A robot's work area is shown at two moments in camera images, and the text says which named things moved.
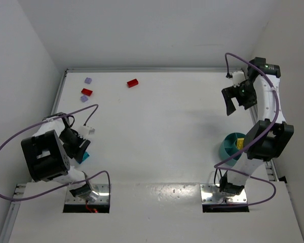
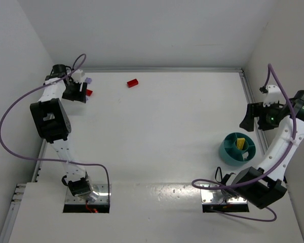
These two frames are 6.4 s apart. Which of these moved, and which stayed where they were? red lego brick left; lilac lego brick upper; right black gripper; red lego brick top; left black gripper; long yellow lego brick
Moved: left black gripper; right black gripper
Stayed: red lego brick left; long yellow lego brick; red lego brick top; lilac lego brick upper
